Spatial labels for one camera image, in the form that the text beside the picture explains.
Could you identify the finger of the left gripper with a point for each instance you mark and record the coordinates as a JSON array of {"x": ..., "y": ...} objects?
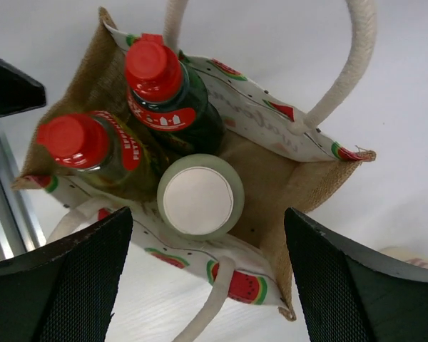
[{"x": 19, "y": 92}]

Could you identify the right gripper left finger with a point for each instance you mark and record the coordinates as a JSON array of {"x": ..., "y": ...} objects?
[{"x": 66, "y": 290}]

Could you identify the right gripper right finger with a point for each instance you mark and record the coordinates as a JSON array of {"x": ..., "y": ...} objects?
[{"x": 350, "y": 292}]

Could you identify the jute watermelon canvas bag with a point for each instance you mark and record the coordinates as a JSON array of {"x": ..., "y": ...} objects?
[{"x": 282, "y": 162}]

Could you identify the white-lid frosted jar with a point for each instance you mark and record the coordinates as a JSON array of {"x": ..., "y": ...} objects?
[{"x": 200, "y": 197}]

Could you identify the yellow-green red-cap bottle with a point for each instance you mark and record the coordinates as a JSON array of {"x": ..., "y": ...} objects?
[{"x": 105, "y": 153}]

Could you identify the dark green red-cap bottle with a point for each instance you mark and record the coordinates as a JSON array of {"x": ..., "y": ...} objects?
[{"x": 170, "y": 98}]

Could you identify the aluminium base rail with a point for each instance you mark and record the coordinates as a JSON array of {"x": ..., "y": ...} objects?
[{"x": 20, "y": 231}]

